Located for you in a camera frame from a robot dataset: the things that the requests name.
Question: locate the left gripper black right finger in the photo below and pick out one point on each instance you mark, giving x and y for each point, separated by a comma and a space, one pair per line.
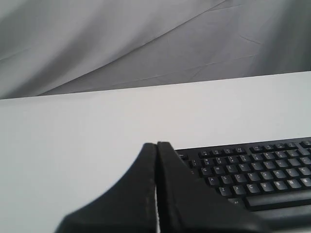
187, 205

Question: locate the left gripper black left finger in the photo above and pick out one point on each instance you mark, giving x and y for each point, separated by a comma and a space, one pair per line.
129, 206

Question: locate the black acer keyboard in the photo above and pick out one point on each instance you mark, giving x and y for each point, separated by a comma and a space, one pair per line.
271, 179

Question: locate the grey backdrop cloth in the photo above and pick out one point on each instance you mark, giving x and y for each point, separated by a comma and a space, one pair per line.
50, 47

